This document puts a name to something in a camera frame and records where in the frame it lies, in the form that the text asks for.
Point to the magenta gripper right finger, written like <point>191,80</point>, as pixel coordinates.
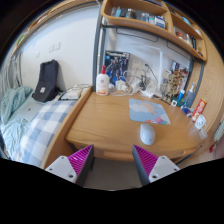
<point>151,168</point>

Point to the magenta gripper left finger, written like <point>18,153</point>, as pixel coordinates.
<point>74,168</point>

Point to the white computer mouse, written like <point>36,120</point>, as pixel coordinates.
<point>147,134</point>

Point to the light blue map mouse pad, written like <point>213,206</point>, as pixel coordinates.
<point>149,112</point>

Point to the wooden desk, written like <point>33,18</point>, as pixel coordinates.
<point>104,122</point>

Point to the small white desk clock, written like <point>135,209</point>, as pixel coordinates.
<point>200,122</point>

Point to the red snack tube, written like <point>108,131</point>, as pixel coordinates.
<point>199,109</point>

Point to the blue spray bottle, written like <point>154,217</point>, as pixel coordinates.
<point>189,95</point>

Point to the black backpack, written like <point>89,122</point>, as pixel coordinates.
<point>46,86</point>

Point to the light teal bed quilt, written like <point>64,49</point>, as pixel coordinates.
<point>12,125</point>

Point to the gold robot figure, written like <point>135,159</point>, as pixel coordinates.
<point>173,83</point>

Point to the white lotion pump bottle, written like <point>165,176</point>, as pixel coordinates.
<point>102,82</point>

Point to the blue robot model kit box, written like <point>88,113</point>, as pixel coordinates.
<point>116,63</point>

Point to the white power strip with cables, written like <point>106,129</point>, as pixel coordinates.
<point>140,81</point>

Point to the wooden wall shelf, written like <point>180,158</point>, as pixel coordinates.
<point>160,18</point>

